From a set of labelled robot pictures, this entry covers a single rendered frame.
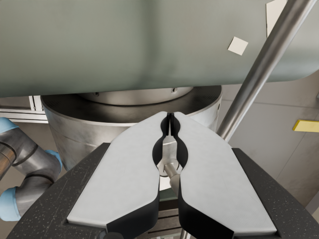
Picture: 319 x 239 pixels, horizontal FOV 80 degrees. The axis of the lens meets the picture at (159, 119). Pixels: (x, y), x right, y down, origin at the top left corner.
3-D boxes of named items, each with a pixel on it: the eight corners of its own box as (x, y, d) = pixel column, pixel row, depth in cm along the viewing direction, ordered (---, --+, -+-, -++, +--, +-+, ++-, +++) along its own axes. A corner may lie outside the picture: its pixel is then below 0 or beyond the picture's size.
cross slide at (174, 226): (81, 213, 75) (79, 224, 71) (188, 197, 81) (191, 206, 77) (89, 238, 84) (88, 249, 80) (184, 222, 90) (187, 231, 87)
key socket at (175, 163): (169, 161, 31) (177, 173, 29) (150, 165, 30) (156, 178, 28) (172, 144, 29) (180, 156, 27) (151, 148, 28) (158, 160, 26)
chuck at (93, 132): (49, 66, 43) (19, 150, 18) (174, 56, 53) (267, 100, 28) (53, 81, 45) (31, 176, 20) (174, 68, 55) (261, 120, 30)
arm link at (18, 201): (8, 178, 47) (-12, 209, 40) (56, 173, 49) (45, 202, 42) (19, 198, 51) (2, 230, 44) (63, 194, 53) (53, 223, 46)
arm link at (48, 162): (44, 136, 55) (29, 162, 46) (70, 160, 61) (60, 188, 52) (22, 147, 56) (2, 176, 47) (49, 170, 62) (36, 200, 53)
